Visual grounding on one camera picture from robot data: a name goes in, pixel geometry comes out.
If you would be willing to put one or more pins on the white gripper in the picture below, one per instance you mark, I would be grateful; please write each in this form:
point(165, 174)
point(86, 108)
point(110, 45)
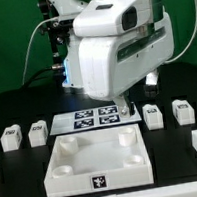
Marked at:
point(114, 53)

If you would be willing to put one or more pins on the white square tabletop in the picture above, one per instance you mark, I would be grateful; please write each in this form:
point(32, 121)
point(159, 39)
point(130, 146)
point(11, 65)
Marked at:
point(98, 160)

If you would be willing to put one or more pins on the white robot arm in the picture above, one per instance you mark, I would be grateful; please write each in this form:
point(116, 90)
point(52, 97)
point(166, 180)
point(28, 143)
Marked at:
point(74, 8)

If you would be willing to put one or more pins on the white marker sheet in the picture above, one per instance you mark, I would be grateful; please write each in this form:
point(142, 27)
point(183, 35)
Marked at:
point(89, 119)

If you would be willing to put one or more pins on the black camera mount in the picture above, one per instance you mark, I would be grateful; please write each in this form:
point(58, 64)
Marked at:
point(57, 28)

